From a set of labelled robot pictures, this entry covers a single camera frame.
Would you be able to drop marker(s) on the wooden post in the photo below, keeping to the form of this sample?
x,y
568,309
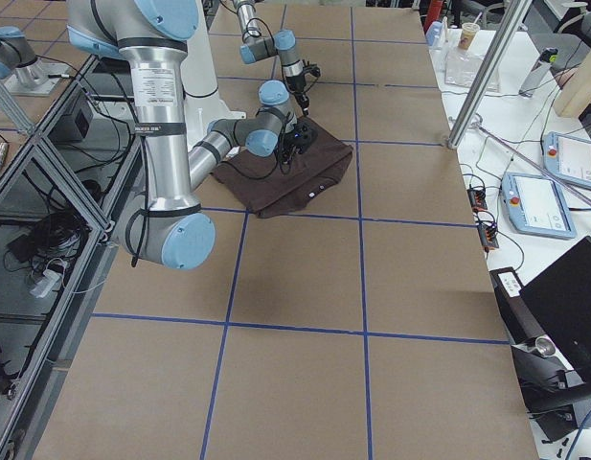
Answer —
x,y
575,93

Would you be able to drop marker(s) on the black box with label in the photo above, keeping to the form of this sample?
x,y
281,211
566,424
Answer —
x,y
519,320

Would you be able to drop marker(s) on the clear acrylic box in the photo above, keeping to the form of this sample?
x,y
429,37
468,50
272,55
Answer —
x,y
461,66

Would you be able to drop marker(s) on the blue cup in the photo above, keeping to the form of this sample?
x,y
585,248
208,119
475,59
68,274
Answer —
x,y
434,34

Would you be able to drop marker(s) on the white power strip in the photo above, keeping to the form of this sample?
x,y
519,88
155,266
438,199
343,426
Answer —
x,y
48,280

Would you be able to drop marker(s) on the aluminium frame post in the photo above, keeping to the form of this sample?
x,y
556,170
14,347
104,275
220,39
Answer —
x,y
514,15

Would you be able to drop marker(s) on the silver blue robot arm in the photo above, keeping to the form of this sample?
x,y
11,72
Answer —
x,y
185,128
258,43

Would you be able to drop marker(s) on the black monitor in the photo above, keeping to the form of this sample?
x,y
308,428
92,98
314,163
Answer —
x,y
559,298

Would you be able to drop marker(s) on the near teach pendant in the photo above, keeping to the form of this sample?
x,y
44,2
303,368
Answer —
x,y
536,206

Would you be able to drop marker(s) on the iced coffee cup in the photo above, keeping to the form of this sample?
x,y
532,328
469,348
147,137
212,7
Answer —
x,y
468,32

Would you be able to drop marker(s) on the dark brown t-shirt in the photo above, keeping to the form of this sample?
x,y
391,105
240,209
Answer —
x,y
268,190

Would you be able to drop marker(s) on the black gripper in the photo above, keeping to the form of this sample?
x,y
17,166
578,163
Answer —
x,y
299,88
292,145

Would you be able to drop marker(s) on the black orange connector block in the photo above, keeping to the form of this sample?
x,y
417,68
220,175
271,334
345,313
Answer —
x,y
477,199

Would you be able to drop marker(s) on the teach pendant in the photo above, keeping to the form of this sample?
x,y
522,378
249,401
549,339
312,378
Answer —
x,y
536,206
568,157

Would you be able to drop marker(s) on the aluminium frame rail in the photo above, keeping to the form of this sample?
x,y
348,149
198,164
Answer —
x,y
60,196

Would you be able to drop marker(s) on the steel cup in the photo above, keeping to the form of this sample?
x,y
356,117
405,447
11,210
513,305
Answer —
x,y
541,346

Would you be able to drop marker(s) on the reacher grabber stick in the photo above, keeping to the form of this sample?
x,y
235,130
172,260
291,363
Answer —
x,y
477,123

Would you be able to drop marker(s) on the red cylinder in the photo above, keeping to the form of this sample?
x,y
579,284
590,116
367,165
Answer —
x,y
433,13

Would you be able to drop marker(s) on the wrist black camera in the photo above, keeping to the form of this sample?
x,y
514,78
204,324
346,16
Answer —
x,y
313,70
304,135

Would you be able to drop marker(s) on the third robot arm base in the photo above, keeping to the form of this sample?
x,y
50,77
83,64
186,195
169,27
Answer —
x,y
22,70

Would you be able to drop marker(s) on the far teach pendant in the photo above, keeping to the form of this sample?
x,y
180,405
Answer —
x,y
568,157

